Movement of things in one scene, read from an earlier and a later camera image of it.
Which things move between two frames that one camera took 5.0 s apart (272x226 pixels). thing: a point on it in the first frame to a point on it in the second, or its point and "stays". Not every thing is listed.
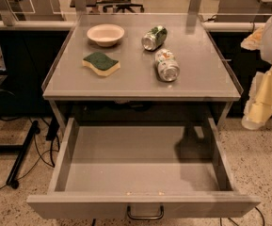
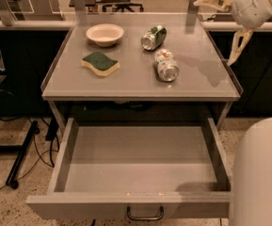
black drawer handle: x=145 y=217 stays
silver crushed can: x=167 y=64 stays
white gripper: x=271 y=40 to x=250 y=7
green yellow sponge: x=102 y=64 stays
